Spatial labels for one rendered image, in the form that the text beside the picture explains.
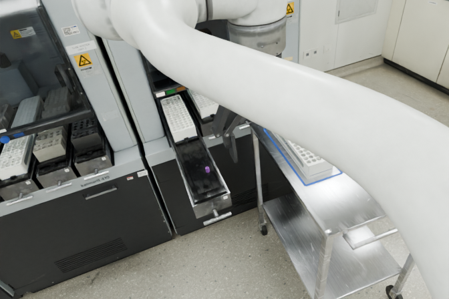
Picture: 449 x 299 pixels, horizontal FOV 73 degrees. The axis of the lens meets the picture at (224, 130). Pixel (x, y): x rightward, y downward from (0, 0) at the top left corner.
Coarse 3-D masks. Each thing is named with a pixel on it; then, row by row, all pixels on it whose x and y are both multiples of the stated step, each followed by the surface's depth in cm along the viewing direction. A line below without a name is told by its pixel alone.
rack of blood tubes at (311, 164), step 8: (280, 136) 121; (288, 144) 116; (296, 144) 108; (288, 152) 113; (296, 152) 105; (304, 152) 104; (296, 160) 107; (304, 160) 101; (312, 160) 102; (320, 160) 100; (304, 168) 102; (312, 168) 100; (320, 168) 101; (328, 168) 103; (312, 176) 102
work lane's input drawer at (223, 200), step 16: (160, 112) 150; (176, 144) 127; (192, 144) 127; (176, 160) 121; (192, 160) 120; (208, 160) 119; (192, 176) 113; (208, 176) 112; (192, 192) 105; (208, 192) 104; (224, 192) 104; (208, 208) 105
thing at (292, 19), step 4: (288, 4) 128; (292, 4) 129; (288, 8) 129; (292, 8) 130; (288, 12) 130; (292, 12) 131; (288, 16) 131; (292, 16) 132; (296, 16) 133; (288, 20) 133; (292, 20) 133; (296, 20) 134; (288, 24) 134; (288, 60) 144
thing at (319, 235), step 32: (256, 128) 128; (256, 160) 142; (288, 160) 111; (320, 192) 98; (352, 192) 96; (288, 224) 151; (320, 224) 89; (352, 224) 87; (320, 256) 96; (352, 256) 134; (384, 256) 133; (320, 288) 106; (352, 288) 124
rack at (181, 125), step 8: (176, 96) 148; (168, 104) 143; (176, 104) 142; (168, 112) 139; (176, 112) 138; (184, 112) 138; (168, 120) 133; (176, 120) 132; (184, 120) 131; (176, 128) 127; (184, 128) 127; (192, 128) 127; (176, 136) 127; (184, 136) 128
